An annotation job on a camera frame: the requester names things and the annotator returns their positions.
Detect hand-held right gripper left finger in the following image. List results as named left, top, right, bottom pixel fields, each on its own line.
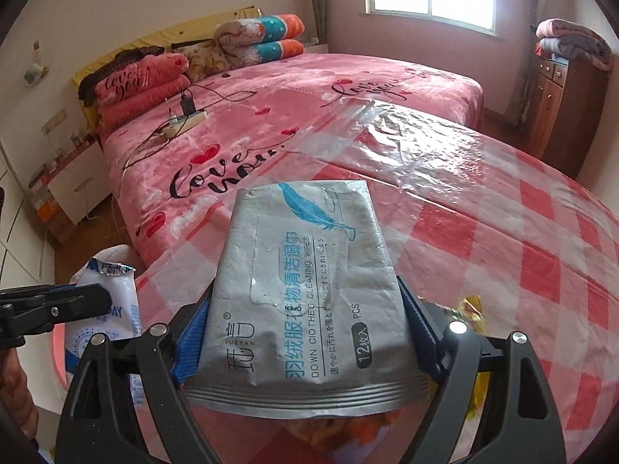
left=53, top=295, right=218, bottom=464

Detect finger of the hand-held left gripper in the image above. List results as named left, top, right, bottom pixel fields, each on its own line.
left=0, top=283, right=115, bottom=349

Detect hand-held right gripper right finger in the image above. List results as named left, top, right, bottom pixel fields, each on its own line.
left=397, top=275, right=566, bottom=464

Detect crushed white blue plastic bottle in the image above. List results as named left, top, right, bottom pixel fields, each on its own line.
left=65, top=258, right=143, bottom=411

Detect pink plastic bin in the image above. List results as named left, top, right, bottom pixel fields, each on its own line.
left=48, top=321, right=73, bottom=387

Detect grey wet wipes packet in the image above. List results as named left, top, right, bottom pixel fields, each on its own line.
left=185, top=180, right=433, bottom=420

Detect person's left forearm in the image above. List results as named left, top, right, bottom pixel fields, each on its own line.
left=0, top=348, right=39, bottom=445

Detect yellow green snack bag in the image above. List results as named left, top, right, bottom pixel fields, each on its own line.
left=455, top=295, right=490, bottom=419

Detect white wardrobe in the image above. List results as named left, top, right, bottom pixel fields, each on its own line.
left=0, top=145, right=34, bottom=281

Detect cardboard box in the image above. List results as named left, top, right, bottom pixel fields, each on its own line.
left=26, top=167, right=73, bottom=242

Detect red checkered plastic tablecloth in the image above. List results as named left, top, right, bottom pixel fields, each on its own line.
left=135, top=97, right=619, bottom=464

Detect white nightstand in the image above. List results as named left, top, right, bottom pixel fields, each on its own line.
left=46, top=142, right=114, bottom=225

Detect orange snack packet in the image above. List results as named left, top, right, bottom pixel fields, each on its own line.
left=285, top=411, right=407, bottom=464

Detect folded plain pink quilt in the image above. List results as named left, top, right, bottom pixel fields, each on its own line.
left=97, top=75, right=192, bottom=129

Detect white power strip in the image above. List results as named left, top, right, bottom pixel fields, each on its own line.
left=164, top=110, right=208, bottom=137

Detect folded pink quilt dark print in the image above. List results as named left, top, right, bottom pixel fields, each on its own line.
left=80, top=46, right=190, bottom=107

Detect pink patterned bed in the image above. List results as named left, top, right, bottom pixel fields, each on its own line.
left=99, top=51, right=485, bottom=271

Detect brown wooden cabinet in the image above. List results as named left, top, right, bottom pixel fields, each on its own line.
left=532, top=55, right=611, bottom=179

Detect beige floral quilt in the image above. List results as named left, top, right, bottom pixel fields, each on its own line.
left=186, top=43, right=233, bottom=80

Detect yellow headboard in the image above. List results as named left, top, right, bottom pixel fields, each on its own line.
left=72, top=7, right=264, bottom=129

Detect grey curtain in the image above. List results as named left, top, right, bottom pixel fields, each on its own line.
left=307, top=0, right=334, bottom=44
left=508, top=0, right=545, bottom=126

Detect rolled teal orange quilt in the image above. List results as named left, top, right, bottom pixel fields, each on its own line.
left=214, top=12, right=305, bottom=46
left=227, top=39, right=306, bottom=67

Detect folded blankets pile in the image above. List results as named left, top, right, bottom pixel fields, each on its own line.
left=536, top=18, right=612, bottom=71

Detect wall socket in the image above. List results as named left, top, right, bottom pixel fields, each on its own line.
left=41, top=111, right=68, bottom=133

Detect wall decoration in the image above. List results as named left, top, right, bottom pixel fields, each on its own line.
left=24, top=41, right=49, bottom=88

